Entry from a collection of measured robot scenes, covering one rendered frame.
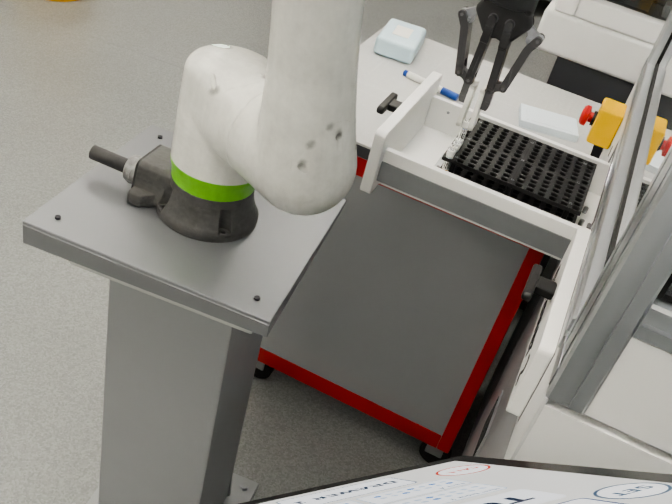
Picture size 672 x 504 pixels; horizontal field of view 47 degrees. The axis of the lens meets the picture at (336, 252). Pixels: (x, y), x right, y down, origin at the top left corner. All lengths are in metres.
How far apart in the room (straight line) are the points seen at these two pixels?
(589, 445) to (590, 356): 0.10
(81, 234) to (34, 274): 1.16
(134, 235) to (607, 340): 0.64
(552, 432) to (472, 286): 0.77
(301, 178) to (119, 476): 0.79
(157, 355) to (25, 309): 0.94
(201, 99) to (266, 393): 1.10
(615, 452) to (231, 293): 0.50
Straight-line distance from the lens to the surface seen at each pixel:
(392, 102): 1.30
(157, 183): 1.13
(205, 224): 1.09
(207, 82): 1.00
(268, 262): 1.09
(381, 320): 1.68
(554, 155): 1.34
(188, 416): 1.31
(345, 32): 0.83
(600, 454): 0.83
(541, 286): 1.00
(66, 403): 1.92
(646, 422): 0.80
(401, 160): 1.19
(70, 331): 2.08
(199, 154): 1.05
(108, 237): 1.08
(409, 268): 1.58
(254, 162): 0.93
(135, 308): 1.20
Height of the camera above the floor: 1.47
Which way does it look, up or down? 37 degrees down
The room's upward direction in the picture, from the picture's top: 15 degrees clockwise
